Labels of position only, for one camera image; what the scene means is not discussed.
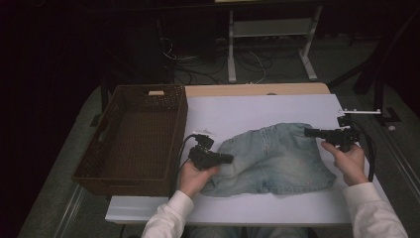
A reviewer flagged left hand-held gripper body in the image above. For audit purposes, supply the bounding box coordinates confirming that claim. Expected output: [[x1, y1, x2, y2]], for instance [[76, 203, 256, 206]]
[[188, 130, 220, 172]]

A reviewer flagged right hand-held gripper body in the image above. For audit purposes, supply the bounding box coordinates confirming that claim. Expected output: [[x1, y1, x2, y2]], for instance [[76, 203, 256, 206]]
[[325, 108, 381, 153]]

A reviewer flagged light blue denim skirt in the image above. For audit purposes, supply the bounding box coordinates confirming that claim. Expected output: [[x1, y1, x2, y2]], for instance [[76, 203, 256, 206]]
[[200, 122, 338, 198]]

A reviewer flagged brown wicker basket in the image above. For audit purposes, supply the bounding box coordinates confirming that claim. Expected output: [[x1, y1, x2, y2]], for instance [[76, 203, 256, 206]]
[[71, 83, 189, 198]]

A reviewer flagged person's left hand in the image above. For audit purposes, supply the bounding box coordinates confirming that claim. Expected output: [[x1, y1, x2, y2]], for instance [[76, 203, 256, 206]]
[[177, 161, 221, 198]]

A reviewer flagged person's right hand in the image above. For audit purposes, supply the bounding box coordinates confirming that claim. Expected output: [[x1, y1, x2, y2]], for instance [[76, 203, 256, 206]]
[[320, 141, 369, 186]]

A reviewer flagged white board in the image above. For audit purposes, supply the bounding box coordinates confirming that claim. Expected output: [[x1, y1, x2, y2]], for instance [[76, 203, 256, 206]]
[[104, 93, 402, 228]]

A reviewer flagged black metal stand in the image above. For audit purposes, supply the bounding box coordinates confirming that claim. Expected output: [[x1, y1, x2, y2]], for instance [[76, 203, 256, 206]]
[[326, 9, 420, 127]]

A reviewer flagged person's left leg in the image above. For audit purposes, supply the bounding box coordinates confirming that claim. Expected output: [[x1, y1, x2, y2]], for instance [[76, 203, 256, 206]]
[[185, 225, 243, 238]]

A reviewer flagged person's leg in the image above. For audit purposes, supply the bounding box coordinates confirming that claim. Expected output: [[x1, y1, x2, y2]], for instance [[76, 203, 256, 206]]
[[246, 226, 309, 238], [185, 225, 243, 238]]

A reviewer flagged person's right leg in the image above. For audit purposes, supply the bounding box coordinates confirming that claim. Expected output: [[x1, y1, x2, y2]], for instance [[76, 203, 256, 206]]
[[246, 226, 309, 238]]

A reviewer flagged left hand-held gripper cable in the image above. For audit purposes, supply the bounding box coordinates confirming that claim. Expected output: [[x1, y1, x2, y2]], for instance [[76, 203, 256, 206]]
[[168, 133, 200, 199]]

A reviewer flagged hand-held gripper cable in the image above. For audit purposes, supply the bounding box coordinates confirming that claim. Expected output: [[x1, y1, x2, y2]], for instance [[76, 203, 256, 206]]
[[168, 133, 200, 199], [350, 119, 377, 183]]

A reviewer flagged right hand-held gripper cable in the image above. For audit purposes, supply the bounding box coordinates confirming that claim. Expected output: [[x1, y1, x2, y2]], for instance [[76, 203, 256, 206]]
[[350, 119, 377, 183]]

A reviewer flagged tangle of floor cables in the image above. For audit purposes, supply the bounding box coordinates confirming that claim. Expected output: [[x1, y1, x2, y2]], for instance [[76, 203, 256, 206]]
[[159, 36, 275, 85]]

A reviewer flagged white metal desk frame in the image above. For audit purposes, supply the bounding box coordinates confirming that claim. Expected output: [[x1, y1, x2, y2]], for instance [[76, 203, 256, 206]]
[[227, 4, 323, 83]]

